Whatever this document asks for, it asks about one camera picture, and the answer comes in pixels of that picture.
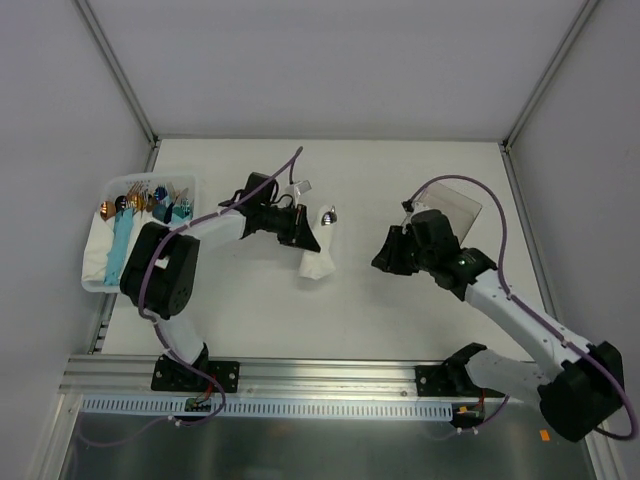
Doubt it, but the white paper napkin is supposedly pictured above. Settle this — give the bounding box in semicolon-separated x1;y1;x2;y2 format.
298;205;337;280

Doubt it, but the wooden handled spoon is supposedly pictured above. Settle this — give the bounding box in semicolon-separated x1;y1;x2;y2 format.
321;206;338;226

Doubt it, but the clear plastic utensil box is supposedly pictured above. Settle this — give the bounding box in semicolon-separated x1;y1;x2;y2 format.
413;182;482;243

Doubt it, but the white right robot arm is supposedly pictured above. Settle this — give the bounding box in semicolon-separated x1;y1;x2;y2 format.
371;210;626;442

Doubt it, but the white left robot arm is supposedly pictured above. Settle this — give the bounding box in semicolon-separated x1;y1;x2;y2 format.
120;172;322;390

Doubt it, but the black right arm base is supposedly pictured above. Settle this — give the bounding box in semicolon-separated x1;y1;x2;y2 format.
414;342;504;398

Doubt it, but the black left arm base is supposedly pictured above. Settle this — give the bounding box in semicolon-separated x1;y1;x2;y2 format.
150;356;241;393

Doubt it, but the light blue rolled napkin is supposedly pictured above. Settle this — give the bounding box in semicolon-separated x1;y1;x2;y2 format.
104;208;134;286

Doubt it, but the white rolled napkin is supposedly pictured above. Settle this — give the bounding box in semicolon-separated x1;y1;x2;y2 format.
81;212;114;282

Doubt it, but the copper fork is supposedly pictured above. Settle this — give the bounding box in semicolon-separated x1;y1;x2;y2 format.
126;182;146;211

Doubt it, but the white plastic basket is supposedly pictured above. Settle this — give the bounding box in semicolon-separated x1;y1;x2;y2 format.
81;172;198;293

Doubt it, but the copper spoon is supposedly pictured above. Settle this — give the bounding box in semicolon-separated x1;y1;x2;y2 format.
99;201;117;221

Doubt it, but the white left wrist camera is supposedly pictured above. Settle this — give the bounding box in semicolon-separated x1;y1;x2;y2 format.
292;180;312;196

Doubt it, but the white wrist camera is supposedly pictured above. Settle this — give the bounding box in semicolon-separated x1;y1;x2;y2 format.
292;180;312;196
402;200;428;224

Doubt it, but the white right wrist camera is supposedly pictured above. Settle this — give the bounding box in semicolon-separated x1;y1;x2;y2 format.
402;200;428;224

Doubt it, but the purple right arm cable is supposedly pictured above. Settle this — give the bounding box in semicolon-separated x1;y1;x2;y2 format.
404;173;640;440

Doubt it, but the perforated cable duct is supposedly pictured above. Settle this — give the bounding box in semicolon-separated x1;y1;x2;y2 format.
81;395;454;422

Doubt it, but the aluminium frame rail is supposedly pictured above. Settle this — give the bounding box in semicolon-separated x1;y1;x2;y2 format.
58;354;437;402

